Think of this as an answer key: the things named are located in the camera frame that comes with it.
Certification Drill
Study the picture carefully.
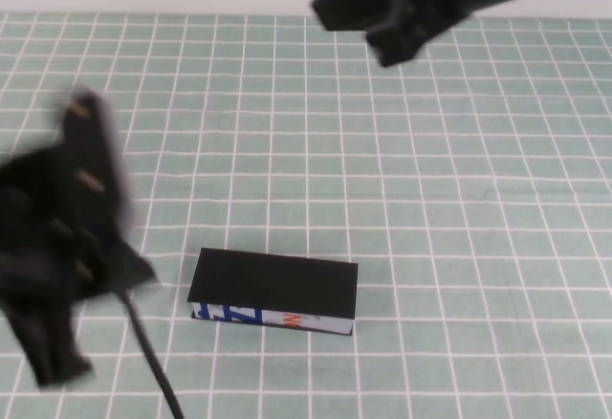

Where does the green white grid tablecloth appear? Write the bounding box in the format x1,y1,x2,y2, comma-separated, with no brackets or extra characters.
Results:
0,10,612,419

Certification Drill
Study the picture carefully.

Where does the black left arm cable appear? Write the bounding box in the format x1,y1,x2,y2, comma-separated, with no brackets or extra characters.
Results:
116,287,186,419

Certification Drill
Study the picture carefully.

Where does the black printed glasses case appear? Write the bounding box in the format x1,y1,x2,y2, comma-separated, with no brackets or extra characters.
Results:
186,247,361,338

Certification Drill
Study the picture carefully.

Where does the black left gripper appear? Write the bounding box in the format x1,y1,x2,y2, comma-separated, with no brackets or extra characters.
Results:
9,86,160,386

